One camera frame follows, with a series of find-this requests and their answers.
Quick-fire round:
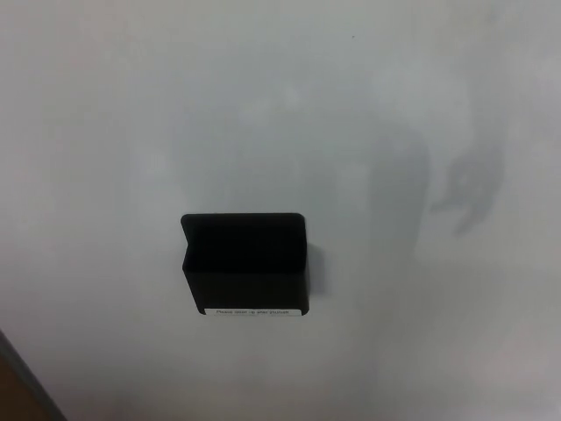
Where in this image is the grey whiteboard frame edge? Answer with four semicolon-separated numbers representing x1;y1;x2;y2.
0;327;68;421

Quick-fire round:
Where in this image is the white whiteboard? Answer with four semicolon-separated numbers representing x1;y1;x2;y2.
0;0;561;421

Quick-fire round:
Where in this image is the black magnetic marker holder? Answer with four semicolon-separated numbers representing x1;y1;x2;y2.
180;213;311;318

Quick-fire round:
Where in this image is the brown wooden panel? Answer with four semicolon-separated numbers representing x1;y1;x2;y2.
0;345;46;421

